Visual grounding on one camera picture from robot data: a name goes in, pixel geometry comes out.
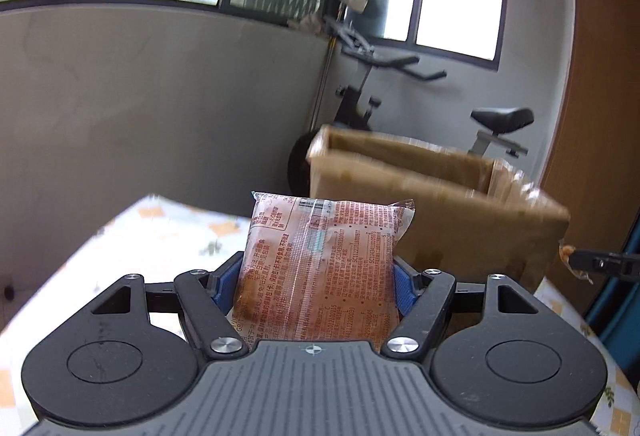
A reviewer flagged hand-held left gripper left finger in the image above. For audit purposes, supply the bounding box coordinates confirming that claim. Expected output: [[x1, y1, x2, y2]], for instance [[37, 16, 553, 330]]
[[89, 252, 249, 360]]

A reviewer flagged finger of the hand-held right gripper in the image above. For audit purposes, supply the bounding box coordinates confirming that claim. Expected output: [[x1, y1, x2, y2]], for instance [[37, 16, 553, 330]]
[[570, 251, 640, 278]]

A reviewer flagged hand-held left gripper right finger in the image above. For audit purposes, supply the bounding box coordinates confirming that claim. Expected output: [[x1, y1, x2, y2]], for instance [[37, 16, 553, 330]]
[[380, 261, 543, 360]]

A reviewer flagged red clear snack packet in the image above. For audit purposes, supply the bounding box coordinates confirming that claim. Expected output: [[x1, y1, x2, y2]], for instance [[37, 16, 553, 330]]
[[556, 242, 595, 285]]

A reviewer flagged brown cardboard box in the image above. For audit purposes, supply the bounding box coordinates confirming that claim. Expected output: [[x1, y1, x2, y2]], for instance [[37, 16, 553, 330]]
[[306, 125, 571, 297]]

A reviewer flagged orange snack packet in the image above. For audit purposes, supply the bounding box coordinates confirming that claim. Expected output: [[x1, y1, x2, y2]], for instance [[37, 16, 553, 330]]
[[232, 190, 417, 348]]

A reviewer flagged blue cloth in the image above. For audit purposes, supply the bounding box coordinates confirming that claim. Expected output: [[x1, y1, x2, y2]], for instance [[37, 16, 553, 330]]
[[585, 216, 640, 332]]

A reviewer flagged checkered floral tablecloth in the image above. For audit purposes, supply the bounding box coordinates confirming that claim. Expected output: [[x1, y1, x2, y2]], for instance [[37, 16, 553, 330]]
[[0, 193, 640, 436]]

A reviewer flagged clear plastic liner bag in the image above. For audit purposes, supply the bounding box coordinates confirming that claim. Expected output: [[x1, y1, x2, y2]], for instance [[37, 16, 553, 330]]
[[492, 159, 543, 197]]

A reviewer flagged wooden door panel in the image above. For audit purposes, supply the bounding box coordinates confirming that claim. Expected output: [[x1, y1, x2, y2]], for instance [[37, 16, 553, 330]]
[[540, 0, 640, 317]]

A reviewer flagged black exercise bike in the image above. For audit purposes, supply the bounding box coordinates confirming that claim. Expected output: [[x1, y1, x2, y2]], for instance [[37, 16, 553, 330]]
[[287, 14, 535, 197]]

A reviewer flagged thin metal pole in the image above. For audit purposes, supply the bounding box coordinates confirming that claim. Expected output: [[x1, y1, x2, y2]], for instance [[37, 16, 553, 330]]
[[316, 1, 346, 129]]

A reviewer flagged crumpled beige cloth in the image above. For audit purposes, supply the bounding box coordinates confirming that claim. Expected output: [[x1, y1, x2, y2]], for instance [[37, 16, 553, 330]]
[[287, 12, 326, 34]]

